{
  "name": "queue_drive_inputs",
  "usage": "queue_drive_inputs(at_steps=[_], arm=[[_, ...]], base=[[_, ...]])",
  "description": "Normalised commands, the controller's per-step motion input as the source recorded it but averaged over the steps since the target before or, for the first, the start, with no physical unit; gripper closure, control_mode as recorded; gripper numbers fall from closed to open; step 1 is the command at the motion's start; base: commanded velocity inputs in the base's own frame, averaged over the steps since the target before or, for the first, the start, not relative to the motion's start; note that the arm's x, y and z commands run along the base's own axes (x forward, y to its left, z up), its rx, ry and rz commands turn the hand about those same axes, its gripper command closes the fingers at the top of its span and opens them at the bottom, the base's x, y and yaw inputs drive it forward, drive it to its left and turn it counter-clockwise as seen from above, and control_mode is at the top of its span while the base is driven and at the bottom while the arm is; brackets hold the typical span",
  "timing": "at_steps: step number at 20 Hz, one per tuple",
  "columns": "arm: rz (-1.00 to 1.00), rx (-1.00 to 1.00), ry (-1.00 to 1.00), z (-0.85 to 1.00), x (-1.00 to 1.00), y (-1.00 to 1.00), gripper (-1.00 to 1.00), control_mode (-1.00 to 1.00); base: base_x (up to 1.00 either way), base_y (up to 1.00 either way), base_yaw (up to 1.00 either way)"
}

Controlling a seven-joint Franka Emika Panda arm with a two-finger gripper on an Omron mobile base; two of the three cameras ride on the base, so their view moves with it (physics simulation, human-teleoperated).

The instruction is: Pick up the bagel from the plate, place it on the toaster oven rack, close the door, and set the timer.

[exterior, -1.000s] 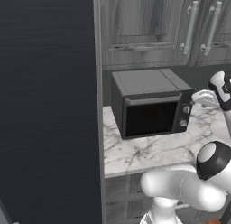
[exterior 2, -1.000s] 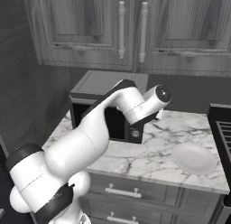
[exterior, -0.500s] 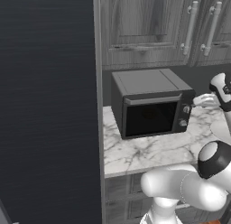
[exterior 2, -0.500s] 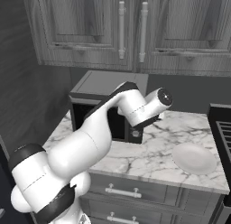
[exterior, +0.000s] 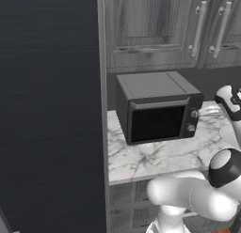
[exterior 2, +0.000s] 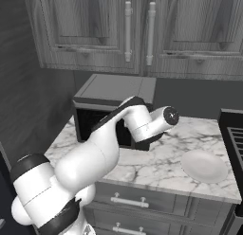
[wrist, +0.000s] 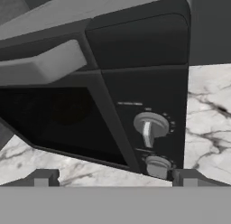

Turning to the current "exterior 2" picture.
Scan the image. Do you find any grey wood cupboard door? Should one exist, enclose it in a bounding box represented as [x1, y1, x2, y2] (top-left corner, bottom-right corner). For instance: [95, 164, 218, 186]
[140, 0, 243, 81]
[23, 0, 141, 76]

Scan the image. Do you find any black stove with grate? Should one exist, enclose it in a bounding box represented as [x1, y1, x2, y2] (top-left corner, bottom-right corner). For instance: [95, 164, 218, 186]
[217, 107, 243, 218]

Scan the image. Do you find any white drawer handle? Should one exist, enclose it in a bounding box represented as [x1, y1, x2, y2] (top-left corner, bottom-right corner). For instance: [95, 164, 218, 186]
[110, 191, 150, 209]
[112, 222, 148, 235]

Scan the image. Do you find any grey drawer front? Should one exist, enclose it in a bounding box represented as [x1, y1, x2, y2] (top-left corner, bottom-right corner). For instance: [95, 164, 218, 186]
[94, 181, 178, 215]
[83, 206, 188, 235]

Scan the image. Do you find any grey toaster oven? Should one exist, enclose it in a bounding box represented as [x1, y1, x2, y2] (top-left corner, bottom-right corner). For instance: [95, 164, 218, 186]
[72, 73, 158, 152]

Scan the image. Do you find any white cupboard door handle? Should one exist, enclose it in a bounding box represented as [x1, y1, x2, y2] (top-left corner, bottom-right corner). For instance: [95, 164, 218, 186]
[123, 0, 134, 63]
[145, 1, 157, 67]

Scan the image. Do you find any white round plate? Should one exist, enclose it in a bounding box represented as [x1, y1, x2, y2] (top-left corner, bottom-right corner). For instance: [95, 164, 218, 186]
[179, 149, 230, 185]

